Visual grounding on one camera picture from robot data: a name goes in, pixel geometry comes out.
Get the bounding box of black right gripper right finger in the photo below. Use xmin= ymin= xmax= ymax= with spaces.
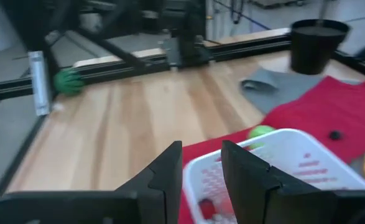
xmin=221 ymin=139 xmax=365 ymax=224

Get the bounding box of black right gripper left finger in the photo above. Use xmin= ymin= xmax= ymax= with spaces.
xmin=0 ymin=140 xmax=183 ymax=224

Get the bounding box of white perforated plastic basket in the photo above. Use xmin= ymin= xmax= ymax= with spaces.
xmin=182 ymin=128 xmax=365 ymax=224

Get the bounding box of red cherry toy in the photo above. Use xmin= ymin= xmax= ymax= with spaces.
xmin=198 ymin=198 xmax=218 ymax=220

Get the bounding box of green cabbage toy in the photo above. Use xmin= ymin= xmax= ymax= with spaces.
xmin=247 ymin=124 xmax=276 ymax=150

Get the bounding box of dark green watermelon toy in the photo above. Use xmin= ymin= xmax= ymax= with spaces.
xmin=53 ymin=68 xmax=86 ymax=96

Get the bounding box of small black berry toy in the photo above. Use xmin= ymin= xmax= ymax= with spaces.
xmin=328 ymin=129 xmax=344 ymax=141

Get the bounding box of red cloth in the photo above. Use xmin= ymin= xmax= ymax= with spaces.
xmin=177 ymin=75 xmax=365 ymax=224

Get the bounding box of grey cloth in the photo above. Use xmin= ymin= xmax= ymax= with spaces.
xmin=239 ymin=67 xmax=365 ymax=175

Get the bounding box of green plant in black pot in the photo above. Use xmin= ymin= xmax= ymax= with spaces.
xmin=289 ymin=19 xmax=351 ymax=75

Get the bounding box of silver aluminium bracket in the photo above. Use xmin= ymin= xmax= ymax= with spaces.
xmin=28 ymin=51 xmax=51 ymax=116

